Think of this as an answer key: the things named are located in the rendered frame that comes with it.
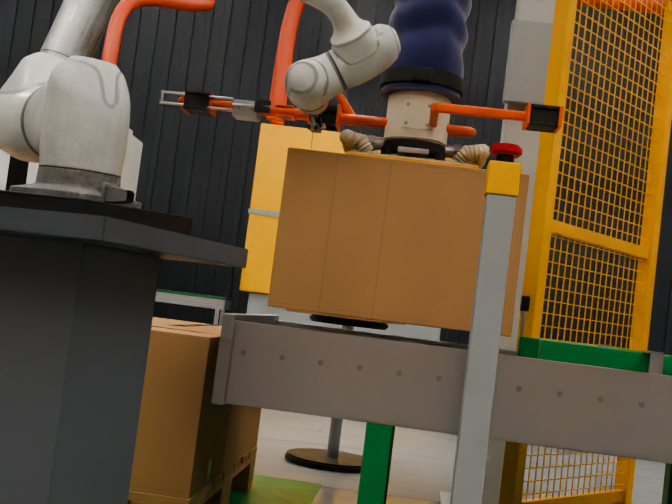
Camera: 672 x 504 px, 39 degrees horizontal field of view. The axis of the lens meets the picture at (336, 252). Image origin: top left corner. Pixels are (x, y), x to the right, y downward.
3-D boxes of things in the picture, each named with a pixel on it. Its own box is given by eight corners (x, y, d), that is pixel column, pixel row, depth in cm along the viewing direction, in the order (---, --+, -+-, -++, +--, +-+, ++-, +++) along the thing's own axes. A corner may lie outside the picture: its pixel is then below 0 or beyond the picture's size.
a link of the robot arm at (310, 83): (300, 121, 232) (348, 96, 232) (292, 106, 217) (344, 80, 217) (281, 83, 234) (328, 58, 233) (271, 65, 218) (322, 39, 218)
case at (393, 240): (495, 334, 270) (511, 195, 272) (511, 337, 230) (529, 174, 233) (286, 307, 275) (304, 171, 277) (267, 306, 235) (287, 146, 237)
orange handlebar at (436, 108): (514, 146, 257) (515, 132, 258) (527, 123, 227) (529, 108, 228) (179, 110, 265) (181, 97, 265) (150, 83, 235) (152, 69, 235)
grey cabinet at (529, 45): (557, 109, 346) (566, 28, 348) (559, 106, 340) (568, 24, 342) (501, 103, 348) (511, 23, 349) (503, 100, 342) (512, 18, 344)
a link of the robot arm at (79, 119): (63, 166, 170) (79, 44, 170) (15, 164, 183) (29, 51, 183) (139, 179, 182) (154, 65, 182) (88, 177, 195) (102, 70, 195)
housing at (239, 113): (260, 122, 264) (262, 106, 264) (256, 117, 257) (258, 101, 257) (235, 120, 264) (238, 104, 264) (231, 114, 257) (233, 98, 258)
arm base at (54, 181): (94, 201, 167) (98, 170, 167) (5, 192, 178) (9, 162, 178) (160, 212, 183) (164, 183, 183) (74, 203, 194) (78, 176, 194)
